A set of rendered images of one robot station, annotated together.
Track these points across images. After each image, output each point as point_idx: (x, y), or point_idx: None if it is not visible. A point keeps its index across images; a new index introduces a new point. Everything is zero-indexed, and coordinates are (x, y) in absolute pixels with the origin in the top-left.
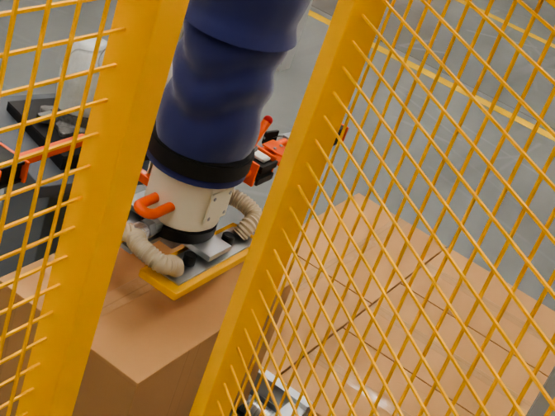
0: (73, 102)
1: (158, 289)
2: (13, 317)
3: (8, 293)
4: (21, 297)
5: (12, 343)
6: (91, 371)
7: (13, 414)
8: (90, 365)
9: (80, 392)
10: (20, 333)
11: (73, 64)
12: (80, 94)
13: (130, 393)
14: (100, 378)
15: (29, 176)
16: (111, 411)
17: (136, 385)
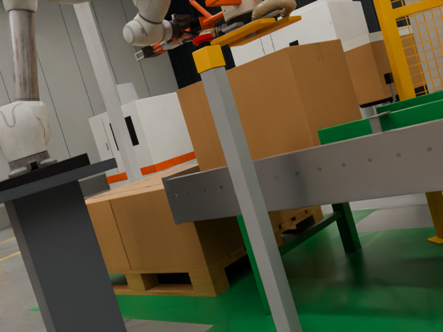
0: (39, 140)
1: (296, 19)
2: (300, 62)
3: (293, 49)
4: (297, 45)
5: (307, 78)
6: (330, 53)
7: (327, 122)
8: (328, 50)
9: (333, 70)
10: (306, 68)
11: (22, 114)
12: (39, 132)
13: (341, 46)
14: (333, 53)
15: (99, 164)
16: (343, 64)
17: (340, 39)
